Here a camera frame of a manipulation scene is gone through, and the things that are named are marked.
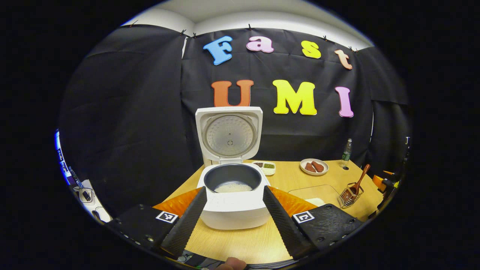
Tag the black computer mouse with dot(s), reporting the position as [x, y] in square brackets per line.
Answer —
[96, 214]

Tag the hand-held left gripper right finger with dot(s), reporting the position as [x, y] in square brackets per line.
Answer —
[285, 225]

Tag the white rice cooker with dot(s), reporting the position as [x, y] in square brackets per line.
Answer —
[232, 212]

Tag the brown wooden spoon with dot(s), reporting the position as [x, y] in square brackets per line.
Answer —
[362, 178]

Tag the white side desk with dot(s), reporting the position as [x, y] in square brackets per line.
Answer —
[83, 186]

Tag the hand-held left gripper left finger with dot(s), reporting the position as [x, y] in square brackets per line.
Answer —
[187, 225]

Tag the computer monitor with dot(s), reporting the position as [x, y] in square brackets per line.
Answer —
[59, 150]

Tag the clear rice container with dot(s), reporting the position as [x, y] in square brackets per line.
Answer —
[317, 201]

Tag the black backdrop cloth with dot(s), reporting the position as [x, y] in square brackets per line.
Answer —
[150, 112]

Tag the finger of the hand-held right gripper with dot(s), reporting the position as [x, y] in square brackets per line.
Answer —
[377, 181]

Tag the brown meat piece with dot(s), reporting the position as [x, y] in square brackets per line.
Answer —
[309, 167]
[318, 166]

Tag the clear water bottle green label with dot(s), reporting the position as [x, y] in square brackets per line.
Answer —
[346, 153]

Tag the black phone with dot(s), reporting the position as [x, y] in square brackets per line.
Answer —
[86, 195]

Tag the white round plate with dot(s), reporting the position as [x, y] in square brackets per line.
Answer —
[326, 167]

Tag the white divided seasoning dish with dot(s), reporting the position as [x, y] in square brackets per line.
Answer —
[264, 165]

